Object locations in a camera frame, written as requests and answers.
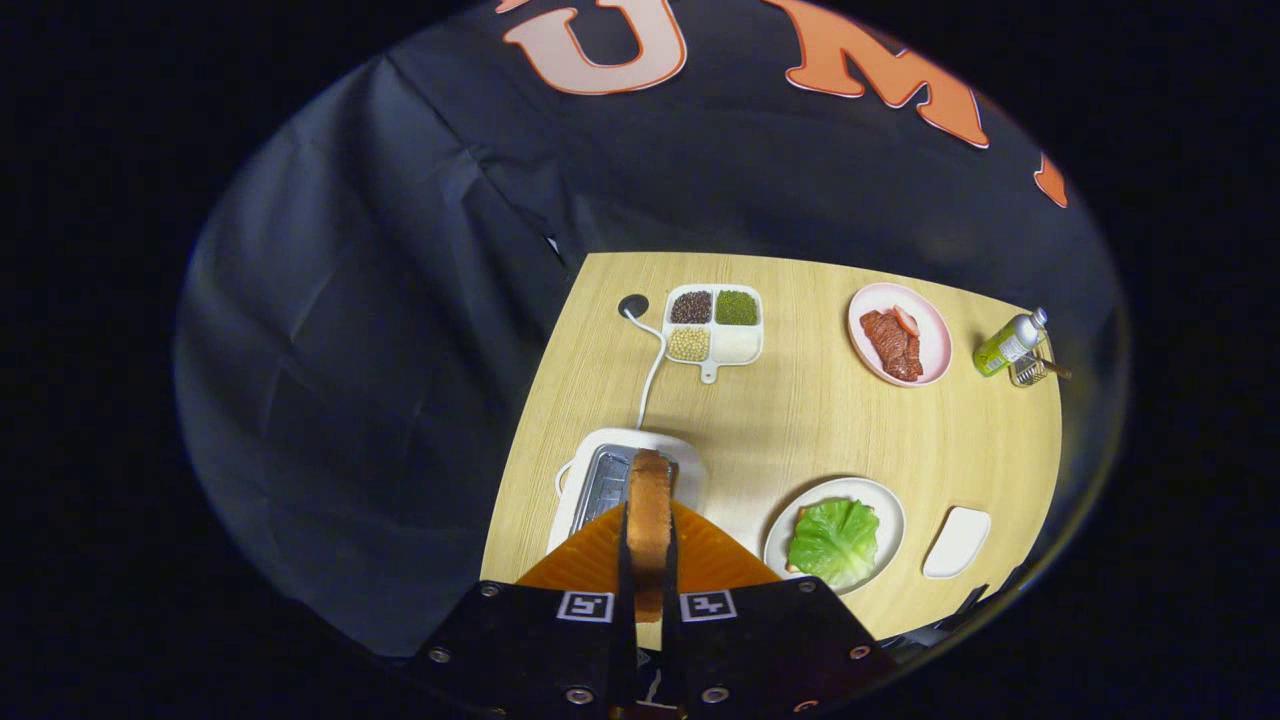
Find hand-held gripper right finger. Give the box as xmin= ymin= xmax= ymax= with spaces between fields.
xmin=660 ymin=500 xmax=901 ymax=719

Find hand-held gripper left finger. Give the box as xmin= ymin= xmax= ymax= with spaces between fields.
xmin=405 ymin=500 xmax=638 ymax=719

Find green lettuce leaf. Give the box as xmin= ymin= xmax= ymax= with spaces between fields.
xmin=787 ymin=498 xmax=881 ymax=591

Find toasted bread slice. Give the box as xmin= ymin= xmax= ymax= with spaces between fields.
xmin=627 ymin=449 xmax=674 ymax=623

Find round white plate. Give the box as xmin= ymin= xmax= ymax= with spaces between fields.
xmin=763 ymin=477 xmax=907 ymax=598

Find cream toaster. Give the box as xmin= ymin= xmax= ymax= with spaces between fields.
xmin=546 ymin=428 xmax=709 ymax=556

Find small white squarish dish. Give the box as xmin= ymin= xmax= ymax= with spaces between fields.
xmin=922 ymin=506 xmax=992 ymax=580

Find white divided dish with grains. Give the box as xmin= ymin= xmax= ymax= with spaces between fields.
xmin=662 ymin=284 xmax=765 ymax=385

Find brown steak slices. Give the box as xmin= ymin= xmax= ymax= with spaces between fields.
xmin=860 ymin=309 xmax=924 ymax=382

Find pink plate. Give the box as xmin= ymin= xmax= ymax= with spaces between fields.
xmin=848 ymin=283 xmax=953 ymax=388

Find silver bottle with green label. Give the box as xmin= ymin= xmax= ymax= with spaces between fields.
xmin=973 ymin=307 xmax=1049 ymax=378

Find white toaster power cable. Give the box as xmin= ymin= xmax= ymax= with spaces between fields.
xmin=622 ymin=305 xmax=668 ymax=431

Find metal wire basket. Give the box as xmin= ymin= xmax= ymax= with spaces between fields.
xmin=1008 ymin=340 xmax=1057 ymax=388

